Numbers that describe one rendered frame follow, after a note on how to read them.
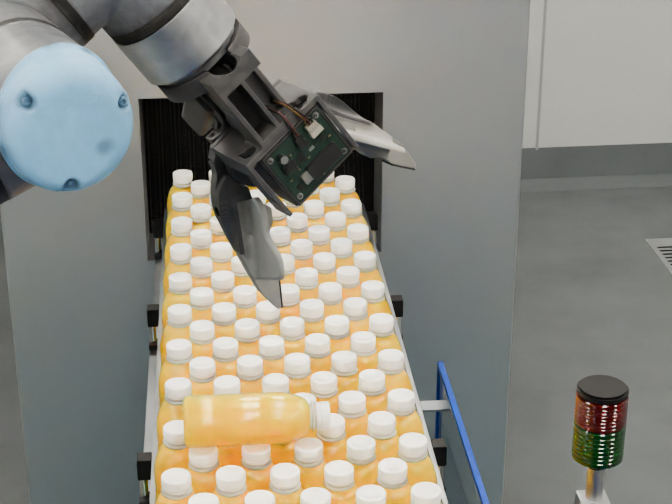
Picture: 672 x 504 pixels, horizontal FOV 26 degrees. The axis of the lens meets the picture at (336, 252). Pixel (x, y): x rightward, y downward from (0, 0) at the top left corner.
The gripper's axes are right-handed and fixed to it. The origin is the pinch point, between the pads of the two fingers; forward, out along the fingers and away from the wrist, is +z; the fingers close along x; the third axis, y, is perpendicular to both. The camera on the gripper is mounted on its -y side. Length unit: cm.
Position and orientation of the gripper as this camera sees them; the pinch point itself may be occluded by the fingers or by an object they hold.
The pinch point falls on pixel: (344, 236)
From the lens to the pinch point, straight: 111.6
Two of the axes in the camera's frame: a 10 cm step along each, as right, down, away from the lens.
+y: 4.7, 2.7, -8.4
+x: 6.8, -7.1, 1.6
